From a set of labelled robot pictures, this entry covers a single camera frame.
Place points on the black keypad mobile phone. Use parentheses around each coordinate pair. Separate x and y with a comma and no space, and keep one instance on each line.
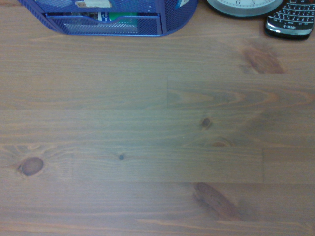
(291,20)

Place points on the blue mesh desk organizer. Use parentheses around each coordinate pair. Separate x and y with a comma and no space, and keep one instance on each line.
(172,19)

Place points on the green card in organizer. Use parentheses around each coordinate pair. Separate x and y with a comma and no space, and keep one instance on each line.
(123,17)

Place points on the round silver wall clock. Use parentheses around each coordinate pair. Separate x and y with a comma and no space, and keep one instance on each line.
(242,7)

